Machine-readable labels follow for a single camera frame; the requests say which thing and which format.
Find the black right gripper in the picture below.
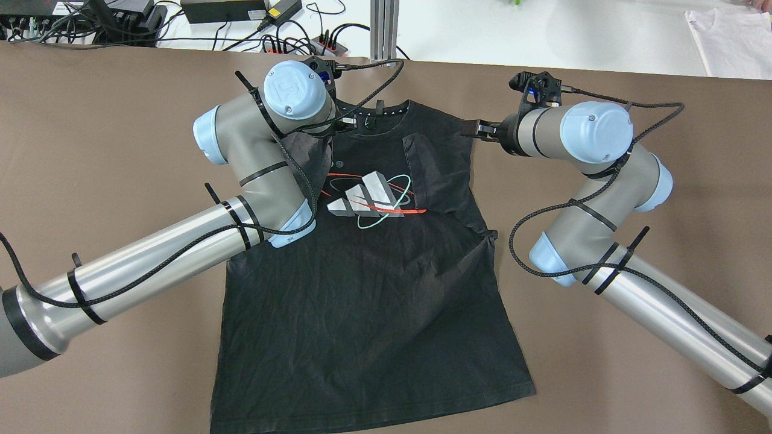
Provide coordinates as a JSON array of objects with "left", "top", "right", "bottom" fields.
[{"left": 461, "top": 116, "right": 523, "bottom": 156}]

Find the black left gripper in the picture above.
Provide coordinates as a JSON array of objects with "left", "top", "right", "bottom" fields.
[{"left": 329, "top": 102, "right": 377, "bottom": 134}]

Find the black printed t-shirt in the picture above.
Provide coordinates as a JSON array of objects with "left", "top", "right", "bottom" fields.
[{"left": 210, "top": 101, "right": 536, "bottom": 433}]

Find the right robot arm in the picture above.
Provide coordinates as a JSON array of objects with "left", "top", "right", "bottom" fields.
[{"left": 461, "top": 101, "right": 771, "bottom": 418}]

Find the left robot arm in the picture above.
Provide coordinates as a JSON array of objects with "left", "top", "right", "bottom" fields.
[{"left": 1, "top": 57, "right": 364, "bottom": 377}]

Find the black power adapter brick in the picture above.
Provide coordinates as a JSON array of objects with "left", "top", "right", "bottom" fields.
[{"left": 179, "top": 1, "right": 270, "bottom": 24}]

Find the white t-shirt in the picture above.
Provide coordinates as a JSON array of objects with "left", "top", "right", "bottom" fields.
[{"left": 684, "top": 6, "right": 771, "bottom": 80}]

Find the brown table mat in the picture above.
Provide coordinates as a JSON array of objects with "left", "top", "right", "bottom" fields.
[{"left": 2, "top": 43, "right": 770, "bottom": 433}]

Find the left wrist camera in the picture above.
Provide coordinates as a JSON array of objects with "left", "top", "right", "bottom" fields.
[{"left": 301, "top": 57, "right": 344, "bottom": 95}]

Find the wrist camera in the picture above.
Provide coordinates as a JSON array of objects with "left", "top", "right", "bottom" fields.
[
  {"left": 509, "top": 71, "right": 562, "bottom": 107},
  {"left": 301, "top": 57, "right": 344, "bottom": 95}
]

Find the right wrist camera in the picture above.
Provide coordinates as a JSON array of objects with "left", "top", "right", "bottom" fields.
[{"left": 509, "top": 71, "right": 562, "bottom": 107}]

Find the aluminium frame post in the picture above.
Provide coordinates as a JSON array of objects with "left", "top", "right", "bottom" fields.
[{"left": 369, "top": 0, "right": 400, "bottom": 61}]

